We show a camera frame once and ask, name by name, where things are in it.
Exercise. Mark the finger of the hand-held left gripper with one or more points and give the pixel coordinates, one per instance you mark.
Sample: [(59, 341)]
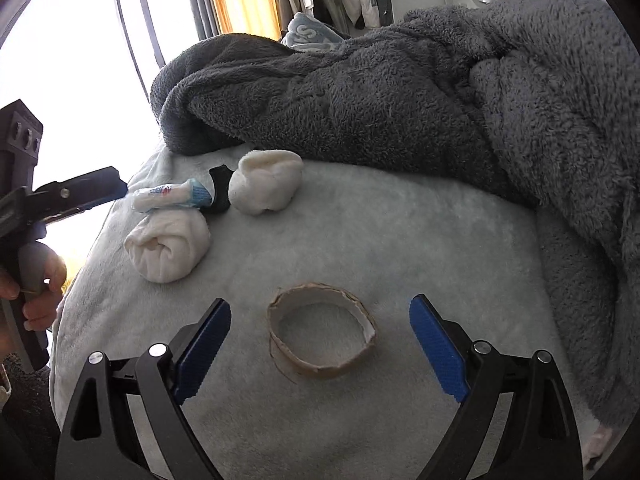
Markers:
[(87, 206), (102, 181)]

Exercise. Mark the bed with white sheet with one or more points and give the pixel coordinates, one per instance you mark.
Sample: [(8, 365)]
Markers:
[(400, 260)]

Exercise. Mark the blue patterned duvet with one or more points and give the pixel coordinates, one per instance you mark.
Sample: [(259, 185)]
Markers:
[(307, 35)]

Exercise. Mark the person's left hand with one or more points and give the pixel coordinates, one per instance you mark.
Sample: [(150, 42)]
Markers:
[(52, 272)]

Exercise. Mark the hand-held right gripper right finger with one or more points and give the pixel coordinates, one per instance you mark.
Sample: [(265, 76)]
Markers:
[(440, 350)]

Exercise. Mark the white tube with blue cap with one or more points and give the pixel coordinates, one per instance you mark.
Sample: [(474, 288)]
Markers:
[(165, 196)]

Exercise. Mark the white sock ball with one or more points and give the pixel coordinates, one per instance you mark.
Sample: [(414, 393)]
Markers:
[(170, 250), (265, 182)]

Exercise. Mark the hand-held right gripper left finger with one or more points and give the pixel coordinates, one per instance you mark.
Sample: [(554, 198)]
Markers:
[(205, 340)]

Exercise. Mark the dark grey fleece blanket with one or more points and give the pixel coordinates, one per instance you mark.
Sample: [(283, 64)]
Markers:
[(400, 110)]

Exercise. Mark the pale pink cloth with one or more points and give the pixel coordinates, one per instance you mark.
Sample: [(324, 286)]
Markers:
[(597, 442)]

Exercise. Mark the black framed window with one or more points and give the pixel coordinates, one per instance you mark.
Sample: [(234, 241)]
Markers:
[(172, 0)]

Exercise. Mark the small black object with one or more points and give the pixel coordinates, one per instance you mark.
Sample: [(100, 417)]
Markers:
[(220, 200)]

